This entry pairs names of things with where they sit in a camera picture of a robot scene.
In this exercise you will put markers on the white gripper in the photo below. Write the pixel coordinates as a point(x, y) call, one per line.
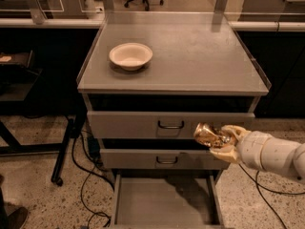
point(250, 150)

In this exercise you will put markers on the crushed orange can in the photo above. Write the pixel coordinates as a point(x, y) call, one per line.
point(211, 137)

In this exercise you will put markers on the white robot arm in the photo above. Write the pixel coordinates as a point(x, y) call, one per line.
point(264, 152)

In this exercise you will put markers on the bottom grey drawer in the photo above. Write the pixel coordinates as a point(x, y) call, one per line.
point(167, 202)

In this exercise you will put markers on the grey drawer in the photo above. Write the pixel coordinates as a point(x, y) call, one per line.
point(167, 202)
point(127, 116)
point(141, 154)

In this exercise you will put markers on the grey drawer cabinet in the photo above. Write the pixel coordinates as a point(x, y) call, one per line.
point(192, 54)

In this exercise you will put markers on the middle grey drawer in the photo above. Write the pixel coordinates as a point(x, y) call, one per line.
point(141, 154)

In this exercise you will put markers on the top grey drawer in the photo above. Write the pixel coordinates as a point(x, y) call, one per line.
point(127, 116)

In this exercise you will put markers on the brown shoe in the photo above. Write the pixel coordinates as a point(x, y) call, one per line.
point(18, 218)

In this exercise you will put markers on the middle drawer metal handle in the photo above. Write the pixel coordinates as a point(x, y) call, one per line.
point(166, 161)

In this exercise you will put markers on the drawer metal handle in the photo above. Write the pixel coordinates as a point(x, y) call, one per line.
point(166, 161)
point(171, 127)

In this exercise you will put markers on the top drawer metal handle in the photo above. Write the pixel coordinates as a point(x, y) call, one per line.
point(171, 127)

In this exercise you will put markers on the white horizontal rail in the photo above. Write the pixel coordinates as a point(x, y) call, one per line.
point(96, 24)

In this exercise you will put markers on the black table frame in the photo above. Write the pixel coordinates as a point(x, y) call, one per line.
point(17, 79)

